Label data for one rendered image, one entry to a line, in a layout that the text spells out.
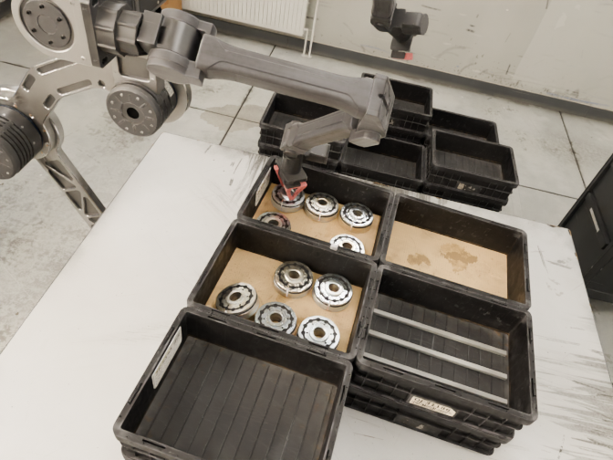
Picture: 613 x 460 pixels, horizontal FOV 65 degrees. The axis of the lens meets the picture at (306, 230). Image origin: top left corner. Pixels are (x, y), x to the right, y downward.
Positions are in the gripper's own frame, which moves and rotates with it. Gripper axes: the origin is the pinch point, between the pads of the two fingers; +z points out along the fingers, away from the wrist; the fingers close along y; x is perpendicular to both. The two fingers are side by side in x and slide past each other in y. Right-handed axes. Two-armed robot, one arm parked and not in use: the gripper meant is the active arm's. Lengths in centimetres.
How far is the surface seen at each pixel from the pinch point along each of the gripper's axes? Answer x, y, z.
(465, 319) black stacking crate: -30, -56, 3
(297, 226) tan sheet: 0.9, -11.5, 3.9
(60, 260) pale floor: 78, 66, 87
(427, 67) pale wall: -205, 185, 84
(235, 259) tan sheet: 22.3, -18.4, 3.3
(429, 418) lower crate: -7, -74, 6
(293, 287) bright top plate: 11.6, -33.4, 0.4
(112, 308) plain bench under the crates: 56, -16, 16
